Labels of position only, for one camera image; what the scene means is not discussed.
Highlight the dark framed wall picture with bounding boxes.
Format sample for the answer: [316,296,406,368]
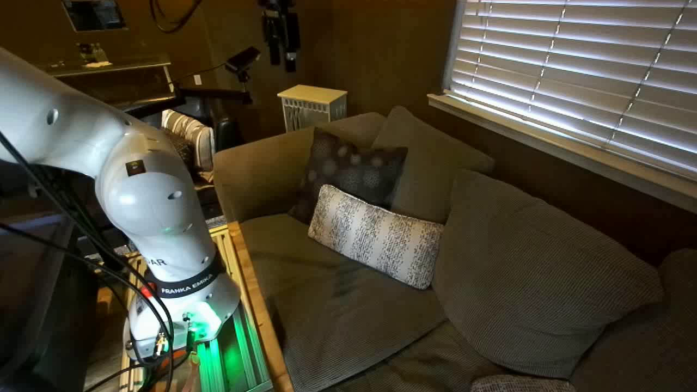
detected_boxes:
[61,0,126,32]

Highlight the small items on shelf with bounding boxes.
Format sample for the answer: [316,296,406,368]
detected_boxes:
[73,41,116,71]

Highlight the dark monitor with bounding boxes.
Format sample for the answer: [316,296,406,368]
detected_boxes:
[0,214,77,392]

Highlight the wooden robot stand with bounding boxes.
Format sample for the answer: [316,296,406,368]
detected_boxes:
[116,219,295,392]

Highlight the large grey back cushion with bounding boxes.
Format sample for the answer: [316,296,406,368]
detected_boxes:
[430,169,666,381]

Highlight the white window sill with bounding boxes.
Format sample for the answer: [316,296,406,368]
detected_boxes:
[425,92,697,215]

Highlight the wall shelf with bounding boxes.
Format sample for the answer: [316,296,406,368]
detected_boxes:
[48,59,178,111]

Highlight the white slatted hamper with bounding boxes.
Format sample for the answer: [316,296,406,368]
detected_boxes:
[275,83,350,134]

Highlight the black camera on tripod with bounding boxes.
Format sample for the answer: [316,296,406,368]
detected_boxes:
[222,47,263,83]

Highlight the black hanging gear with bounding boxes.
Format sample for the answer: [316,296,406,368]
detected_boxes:
[256,0,303,74]

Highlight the white grey patterned pillow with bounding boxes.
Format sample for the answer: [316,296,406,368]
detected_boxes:
[467,373,577,392]
[306,181,447,292]

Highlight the grey fabric sofa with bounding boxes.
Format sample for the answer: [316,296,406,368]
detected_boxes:
[210,104,697,392]

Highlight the striped cushion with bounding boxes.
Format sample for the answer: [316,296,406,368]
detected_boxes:
[159,108,217,174]

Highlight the white window blind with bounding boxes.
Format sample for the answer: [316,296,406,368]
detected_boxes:
[441,0,697,183]

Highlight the dark floral throw pillow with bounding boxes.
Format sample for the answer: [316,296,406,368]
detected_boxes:
[288,127,410,227]

